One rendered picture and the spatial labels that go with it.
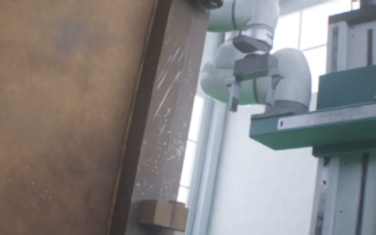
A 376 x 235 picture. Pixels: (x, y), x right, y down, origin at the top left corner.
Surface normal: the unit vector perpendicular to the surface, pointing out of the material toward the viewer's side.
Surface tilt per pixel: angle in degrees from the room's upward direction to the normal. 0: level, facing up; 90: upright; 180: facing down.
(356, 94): 90
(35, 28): 90
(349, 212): 90
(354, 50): 90
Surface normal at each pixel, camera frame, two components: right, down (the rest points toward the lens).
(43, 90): 0.65, -0.15
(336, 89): -0.69, -0.33
